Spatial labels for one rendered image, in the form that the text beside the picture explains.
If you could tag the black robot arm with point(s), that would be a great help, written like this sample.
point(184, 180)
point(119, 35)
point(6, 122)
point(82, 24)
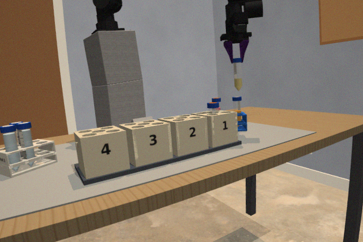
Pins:
point(236, 20)

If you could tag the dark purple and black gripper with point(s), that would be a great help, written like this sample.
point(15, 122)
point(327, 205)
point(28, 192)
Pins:
point(234, 38)

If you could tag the blue tube rack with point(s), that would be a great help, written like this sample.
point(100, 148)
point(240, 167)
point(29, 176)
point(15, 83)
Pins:
point(243, 123)

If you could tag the grey flat mat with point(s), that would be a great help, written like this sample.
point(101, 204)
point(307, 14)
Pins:
point(59, 184)

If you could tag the white tube rack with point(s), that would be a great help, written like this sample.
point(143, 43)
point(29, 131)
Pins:
point(45, 155)

